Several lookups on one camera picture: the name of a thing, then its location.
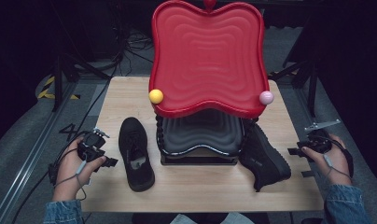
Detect person's right hand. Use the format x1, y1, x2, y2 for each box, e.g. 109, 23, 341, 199
301, 133, 354, 187

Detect yellow and black floor tape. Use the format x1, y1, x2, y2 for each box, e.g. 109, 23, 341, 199
36, 76, 81, 101

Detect red and black tiered rack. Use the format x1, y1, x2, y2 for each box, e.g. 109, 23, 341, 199
148, 0, 275, 166

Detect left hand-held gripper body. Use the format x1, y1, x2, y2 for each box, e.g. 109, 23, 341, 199
77, 126, 111, 163

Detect person's left hand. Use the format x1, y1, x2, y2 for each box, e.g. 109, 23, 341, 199
51, 136, 107, 203

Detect long black floor cable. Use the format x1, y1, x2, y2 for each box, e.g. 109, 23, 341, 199
10, 76, 114, 224

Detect black chunky sole shoe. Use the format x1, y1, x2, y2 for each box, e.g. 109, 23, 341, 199
238, 119, 292, 193

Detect grey left gripper cord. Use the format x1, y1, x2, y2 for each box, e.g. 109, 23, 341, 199
53, 159, 89, 202

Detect bundle of black floor cables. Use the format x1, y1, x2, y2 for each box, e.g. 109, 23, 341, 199
113, 26, 156, 77

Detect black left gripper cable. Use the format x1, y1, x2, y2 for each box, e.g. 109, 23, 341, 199
48, 130, 91, 188

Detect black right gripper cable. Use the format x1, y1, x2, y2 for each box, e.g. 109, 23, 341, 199
320, 133, 356, 179

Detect black knit shoe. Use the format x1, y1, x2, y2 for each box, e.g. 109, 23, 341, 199
118, 117, 156, 193

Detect grey gripper cord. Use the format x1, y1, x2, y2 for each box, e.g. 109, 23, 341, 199
322, 153, 353, 181
53, 159, 89, 202

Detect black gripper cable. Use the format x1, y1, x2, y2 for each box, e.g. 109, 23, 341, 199
320, 133, 356, 179
48, 130, 91, 188

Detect black tripod stand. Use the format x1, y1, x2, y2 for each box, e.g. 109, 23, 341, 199
269, 59, 319, 119
50, 52, 112, 113

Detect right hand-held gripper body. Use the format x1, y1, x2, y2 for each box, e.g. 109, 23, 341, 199
297, 119, 342, 156

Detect grey right gripper cord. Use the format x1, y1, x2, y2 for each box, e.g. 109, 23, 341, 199
322, 153, 353, 181

